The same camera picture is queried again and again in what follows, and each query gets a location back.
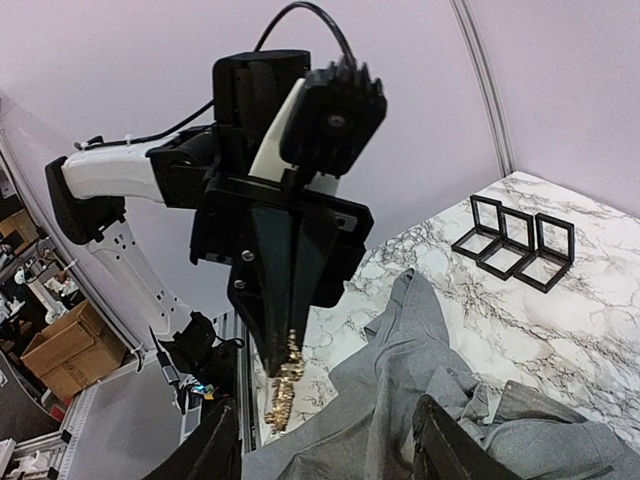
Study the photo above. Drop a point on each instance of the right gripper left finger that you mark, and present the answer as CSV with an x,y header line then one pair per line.
x,y
212,451

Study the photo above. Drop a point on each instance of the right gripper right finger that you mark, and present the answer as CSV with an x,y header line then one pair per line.
x,y
443,450

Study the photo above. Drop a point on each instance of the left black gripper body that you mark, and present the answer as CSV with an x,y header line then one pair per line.
x,y
292,248

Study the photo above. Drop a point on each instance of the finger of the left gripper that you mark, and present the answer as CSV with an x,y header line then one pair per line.
x,y
260,282
315,240

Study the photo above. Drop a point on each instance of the grey button shirt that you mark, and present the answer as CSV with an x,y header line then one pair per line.
x,y
372,429

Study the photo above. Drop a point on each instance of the gold ornate brooch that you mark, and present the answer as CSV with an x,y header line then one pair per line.
x,y
283,386

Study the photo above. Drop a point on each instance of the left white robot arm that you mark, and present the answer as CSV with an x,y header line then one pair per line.
x,y
88,189

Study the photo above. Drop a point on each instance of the brown cardboard box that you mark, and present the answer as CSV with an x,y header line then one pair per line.
x,y
74,352

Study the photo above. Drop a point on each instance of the black display box middle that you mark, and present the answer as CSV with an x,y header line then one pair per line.
x,y
520,250

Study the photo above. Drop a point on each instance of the black display box right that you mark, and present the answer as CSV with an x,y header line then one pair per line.
x,y
562,259

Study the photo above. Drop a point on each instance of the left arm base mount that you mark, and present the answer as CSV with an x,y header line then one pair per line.
x,y
197,361

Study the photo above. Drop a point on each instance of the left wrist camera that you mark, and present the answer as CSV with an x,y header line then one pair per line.
x,y
322,127

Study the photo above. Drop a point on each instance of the aluminium front rail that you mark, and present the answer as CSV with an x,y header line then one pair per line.
x,y
121,427

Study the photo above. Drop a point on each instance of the left wall aluminium post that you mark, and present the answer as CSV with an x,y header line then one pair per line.
x,y
488,88

